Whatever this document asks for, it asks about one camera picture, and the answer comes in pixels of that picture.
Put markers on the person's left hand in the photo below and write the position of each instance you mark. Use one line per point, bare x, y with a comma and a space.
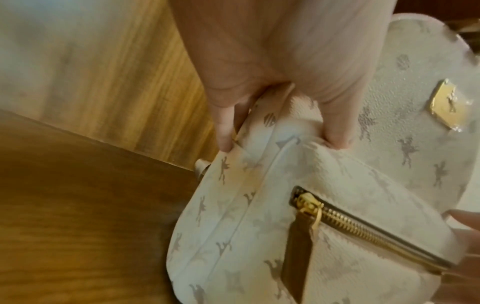
281, 44

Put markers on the person's right hand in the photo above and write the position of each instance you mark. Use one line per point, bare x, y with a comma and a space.
468, 261

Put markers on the beige horse-print backpack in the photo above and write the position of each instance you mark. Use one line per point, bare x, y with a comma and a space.
375, 207

